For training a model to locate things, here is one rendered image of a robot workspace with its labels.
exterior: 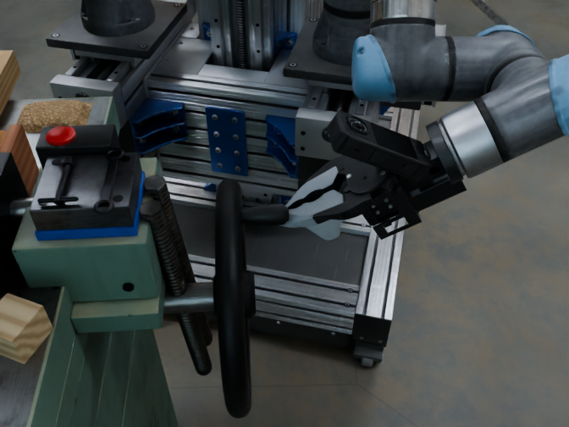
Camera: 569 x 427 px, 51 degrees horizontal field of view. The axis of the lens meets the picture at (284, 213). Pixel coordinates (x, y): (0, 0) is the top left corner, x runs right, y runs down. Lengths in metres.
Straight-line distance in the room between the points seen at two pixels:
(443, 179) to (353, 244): 0.97
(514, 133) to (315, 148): 0.55
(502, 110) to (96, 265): 0.44
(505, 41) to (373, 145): 0.22
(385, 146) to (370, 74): 0.10
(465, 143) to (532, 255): 1.41
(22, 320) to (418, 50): 0.50
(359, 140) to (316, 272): 0.98
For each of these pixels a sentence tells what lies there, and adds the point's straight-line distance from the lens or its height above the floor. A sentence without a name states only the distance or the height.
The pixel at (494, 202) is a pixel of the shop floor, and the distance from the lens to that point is 2.18.
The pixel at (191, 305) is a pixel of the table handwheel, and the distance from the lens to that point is 0.73.
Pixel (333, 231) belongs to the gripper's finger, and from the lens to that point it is 0.70.
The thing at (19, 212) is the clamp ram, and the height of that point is 0.96.
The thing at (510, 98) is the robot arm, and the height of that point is 1.06.
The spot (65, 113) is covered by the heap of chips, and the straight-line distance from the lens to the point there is 0.90.
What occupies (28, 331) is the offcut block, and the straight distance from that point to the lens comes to 0.61.
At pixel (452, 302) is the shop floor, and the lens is 1.82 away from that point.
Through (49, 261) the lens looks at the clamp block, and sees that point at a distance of 0.65.
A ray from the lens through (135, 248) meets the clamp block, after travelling 0.62.
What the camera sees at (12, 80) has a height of 0.91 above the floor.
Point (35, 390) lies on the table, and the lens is 0.61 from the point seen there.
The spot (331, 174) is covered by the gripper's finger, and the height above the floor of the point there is 0.95.
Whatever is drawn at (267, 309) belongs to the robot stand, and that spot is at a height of 0.18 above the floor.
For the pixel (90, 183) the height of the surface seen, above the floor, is 1.00.
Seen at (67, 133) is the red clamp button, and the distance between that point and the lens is 0.66.
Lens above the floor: 1.39
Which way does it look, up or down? 44 degrees down
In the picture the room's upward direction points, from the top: straight up
